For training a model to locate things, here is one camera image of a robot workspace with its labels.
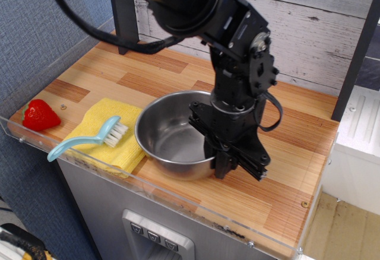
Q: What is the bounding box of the silver toy fridge cabinet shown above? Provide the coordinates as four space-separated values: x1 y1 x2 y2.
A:
58 157 271 259

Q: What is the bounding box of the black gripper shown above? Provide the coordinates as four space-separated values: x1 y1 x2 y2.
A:
189 98 270 181

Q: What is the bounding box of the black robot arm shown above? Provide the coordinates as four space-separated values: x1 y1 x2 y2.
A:
147 0 280 180

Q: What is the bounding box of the white toy sink counter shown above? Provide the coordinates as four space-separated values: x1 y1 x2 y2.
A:
322 86 379 214

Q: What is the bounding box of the black left frame post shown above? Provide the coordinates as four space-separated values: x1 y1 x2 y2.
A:
111 0 140 44

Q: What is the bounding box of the black and yellow object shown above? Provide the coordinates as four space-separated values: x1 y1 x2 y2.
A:
1 230 53 259

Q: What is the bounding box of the yellow rag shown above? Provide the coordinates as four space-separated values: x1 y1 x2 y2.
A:
65 98 145 177

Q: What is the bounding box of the red toy strawberry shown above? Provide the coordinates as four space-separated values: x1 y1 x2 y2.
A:
21 99 61 131

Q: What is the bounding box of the silver metal pot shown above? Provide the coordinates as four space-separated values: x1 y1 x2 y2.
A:
134 90 215 180

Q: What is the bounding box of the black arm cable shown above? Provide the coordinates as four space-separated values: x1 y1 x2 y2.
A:
43 0 185 55

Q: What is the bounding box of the light blue scrub brush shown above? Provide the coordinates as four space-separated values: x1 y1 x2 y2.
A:
47 116 129 162

